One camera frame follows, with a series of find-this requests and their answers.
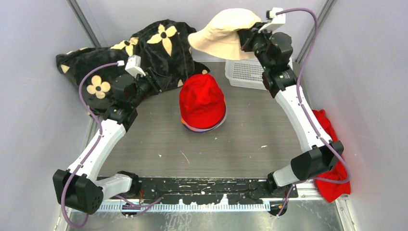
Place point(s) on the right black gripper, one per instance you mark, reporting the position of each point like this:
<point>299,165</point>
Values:
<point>247,36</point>

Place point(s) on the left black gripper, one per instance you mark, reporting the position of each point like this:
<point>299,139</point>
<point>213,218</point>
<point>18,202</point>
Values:
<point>152,81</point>

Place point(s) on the beige bucket hat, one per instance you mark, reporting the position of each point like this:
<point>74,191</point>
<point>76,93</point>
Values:
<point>220,38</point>

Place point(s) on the white plastic basket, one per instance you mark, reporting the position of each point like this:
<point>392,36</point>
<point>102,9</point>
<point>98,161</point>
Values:
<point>248,73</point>

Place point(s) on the red bucket hat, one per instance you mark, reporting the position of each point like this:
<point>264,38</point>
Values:
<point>201,102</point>

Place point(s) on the orange bucket hat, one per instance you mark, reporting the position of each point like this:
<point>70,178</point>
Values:
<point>185,122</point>

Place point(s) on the blue bucket hat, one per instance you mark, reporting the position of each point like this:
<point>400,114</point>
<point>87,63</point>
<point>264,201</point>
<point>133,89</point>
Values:
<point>196,130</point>

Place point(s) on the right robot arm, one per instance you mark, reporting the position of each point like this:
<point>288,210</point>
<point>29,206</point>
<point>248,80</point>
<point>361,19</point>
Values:
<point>320,153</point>

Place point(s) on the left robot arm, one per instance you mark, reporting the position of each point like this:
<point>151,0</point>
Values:
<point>78,187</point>

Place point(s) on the black blanket with cream flowers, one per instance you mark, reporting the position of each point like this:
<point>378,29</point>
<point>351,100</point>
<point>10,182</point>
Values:
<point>162,46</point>

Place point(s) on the red cloth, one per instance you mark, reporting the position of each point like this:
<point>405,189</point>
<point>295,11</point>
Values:
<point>331,191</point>

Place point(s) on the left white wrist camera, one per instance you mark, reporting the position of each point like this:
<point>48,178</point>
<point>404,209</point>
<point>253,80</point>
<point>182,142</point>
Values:
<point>132,66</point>

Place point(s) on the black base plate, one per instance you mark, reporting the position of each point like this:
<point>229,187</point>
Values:
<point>205,191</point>

